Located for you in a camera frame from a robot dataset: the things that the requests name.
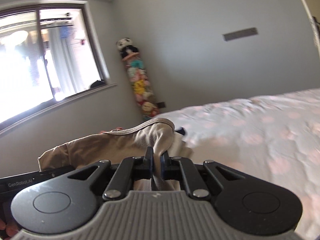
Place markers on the plush toy column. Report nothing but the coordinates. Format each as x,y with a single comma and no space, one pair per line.
138,78

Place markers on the black wall socket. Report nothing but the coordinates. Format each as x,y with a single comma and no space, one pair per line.
161,105

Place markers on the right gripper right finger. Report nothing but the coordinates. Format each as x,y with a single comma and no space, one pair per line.
182,169

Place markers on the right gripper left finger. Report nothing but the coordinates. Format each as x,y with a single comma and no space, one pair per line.
130,169

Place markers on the window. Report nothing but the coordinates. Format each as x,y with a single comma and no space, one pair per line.
50,56

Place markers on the grey wall plate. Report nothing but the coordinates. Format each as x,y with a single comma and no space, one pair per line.
240,34

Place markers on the pink dotted grey bedspread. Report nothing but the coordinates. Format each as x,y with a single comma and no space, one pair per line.
272,137

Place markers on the beige t-shirt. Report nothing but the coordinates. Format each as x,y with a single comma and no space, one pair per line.
157,133

